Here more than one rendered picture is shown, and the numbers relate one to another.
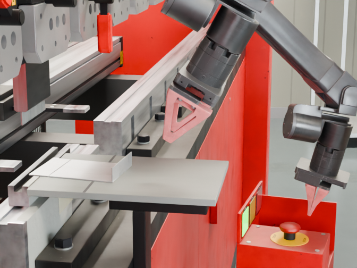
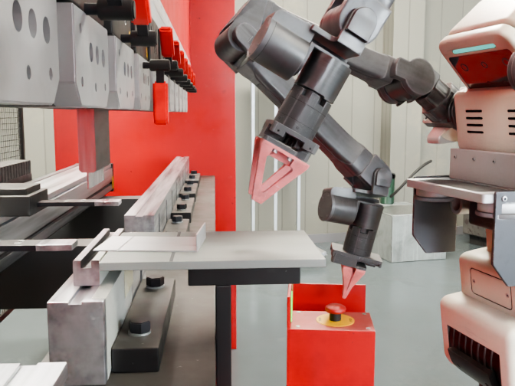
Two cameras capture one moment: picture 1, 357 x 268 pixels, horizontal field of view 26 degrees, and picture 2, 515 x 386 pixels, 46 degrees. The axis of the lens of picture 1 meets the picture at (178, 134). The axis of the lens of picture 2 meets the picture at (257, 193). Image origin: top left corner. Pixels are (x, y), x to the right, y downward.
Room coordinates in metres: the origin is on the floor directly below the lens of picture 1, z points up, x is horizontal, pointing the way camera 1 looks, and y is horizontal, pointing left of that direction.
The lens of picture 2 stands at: (0.30, 0.19, 1.17)
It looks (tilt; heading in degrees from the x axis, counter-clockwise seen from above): 7 degrees down; 347
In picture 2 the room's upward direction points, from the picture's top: straight up
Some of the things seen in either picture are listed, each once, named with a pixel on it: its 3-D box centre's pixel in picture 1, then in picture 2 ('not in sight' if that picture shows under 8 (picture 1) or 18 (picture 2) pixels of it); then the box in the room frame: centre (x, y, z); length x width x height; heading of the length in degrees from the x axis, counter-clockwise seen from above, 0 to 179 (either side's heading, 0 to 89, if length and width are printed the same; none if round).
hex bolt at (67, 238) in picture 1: (63, 241); (139, 325); (1.04, 0.17, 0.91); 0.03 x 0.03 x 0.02
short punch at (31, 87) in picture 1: (32, 85); (94, 147); (1.10, 0.21, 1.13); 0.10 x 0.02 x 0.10; 171
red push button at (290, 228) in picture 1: (289, 232); (335, 314); (1.36, -0.21, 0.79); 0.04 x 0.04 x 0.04
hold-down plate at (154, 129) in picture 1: (152, 136); (175, 236); (1.69, 0.06, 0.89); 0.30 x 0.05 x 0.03; 171
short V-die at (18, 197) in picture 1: (41, 174); (101, 253); (1.13, 0.21, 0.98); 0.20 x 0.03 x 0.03; 171
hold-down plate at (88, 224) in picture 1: (83, 230); (149, 317); (1.13, 0.15, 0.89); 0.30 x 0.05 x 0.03; 171
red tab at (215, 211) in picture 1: (217, 203); not in sight; (2.09, -0.11, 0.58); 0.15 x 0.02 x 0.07; 171
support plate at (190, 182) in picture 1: (133, 177); (214, 248); (1.08, 0.07, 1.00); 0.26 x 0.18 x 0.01; 81
